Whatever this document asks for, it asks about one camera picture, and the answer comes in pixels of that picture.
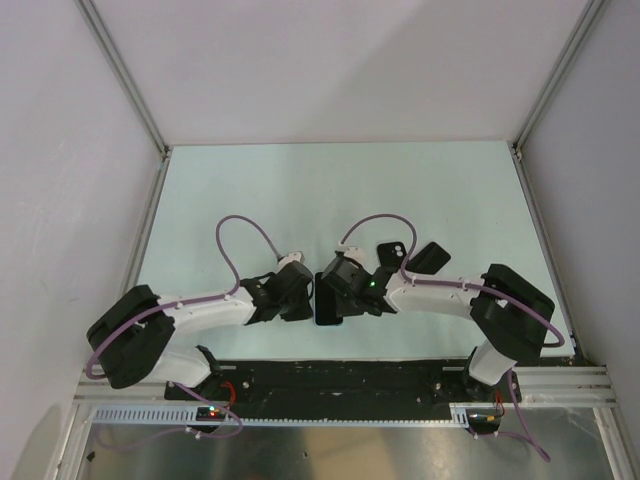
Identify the right aluminium frame post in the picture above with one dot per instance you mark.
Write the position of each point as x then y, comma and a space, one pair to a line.
580, 33

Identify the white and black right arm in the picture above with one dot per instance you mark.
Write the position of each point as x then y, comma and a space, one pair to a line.
513, 315

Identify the black phone case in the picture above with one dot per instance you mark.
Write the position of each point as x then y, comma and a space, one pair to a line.
391, 255

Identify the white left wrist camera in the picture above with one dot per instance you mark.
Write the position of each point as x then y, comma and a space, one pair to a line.
296, 256

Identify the pink-edged black phone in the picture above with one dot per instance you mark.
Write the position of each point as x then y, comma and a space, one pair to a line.
429, 260

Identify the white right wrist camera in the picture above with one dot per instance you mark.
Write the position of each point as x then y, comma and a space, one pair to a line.
353, 252

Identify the left aluminium frame post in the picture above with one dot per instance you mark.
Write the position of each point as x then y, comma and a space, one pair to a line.
114, 58

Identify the aluminium front frame rail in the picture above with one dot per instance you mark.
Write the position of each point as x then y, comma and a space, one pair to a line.
592, 383

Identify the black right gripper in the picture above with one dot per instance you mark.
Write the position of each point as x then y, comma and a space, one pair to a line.
346, 312

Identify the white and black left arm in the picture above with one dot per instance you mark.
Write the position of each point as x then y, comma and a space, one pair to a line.
137, 339

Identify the left circuit board with leds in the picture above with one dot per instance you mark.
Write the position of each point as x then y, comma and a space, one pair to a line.
210, 412

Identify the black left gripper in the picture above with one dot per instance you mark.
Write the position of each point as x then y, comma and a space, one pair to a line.
304, 313

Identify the grey slotted cable duct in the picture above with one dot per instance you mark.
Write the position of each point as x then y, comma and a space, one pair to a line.
195, 415

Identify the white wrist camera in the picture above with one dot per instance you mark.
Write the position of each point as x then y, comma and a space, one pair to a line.
353, 252
296, 256

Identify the aluminium frame post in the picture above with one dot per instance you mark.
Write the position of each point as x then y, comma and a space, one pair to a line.
580, 33
114, 58

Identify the right circuit board with wires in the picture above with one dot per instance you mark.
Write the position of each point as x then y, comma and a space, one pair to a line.
485, 422

